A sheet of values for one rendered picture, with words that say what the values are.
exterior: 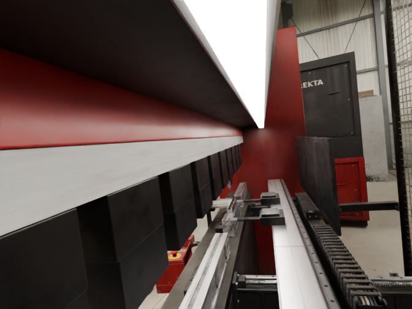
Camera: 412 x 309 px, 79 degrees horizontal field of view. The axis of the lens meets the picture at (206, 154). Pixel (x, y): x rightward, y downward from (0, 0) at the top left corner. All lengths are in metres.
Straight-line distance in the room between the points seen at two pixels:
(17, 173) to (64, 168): 0.05
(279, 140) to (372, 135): 4.62
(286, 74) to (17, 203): 2.32
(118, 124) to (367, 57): 8.60
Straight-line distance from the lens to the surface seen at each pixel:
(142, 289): 0.41
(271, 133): 2.36
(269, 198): 1.50
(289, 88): 2.41
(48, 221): 0.26
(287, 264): 0.87
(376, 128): 6.83
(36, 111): 0.27
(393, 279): 1.13
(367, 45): 8.91
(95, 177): 0.31
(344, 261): 0.79
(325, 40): 8.90
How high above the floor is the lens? 1.39
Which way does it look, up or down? 3 degrees down
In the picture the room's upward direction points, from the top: 7 degrees counter-clockwise
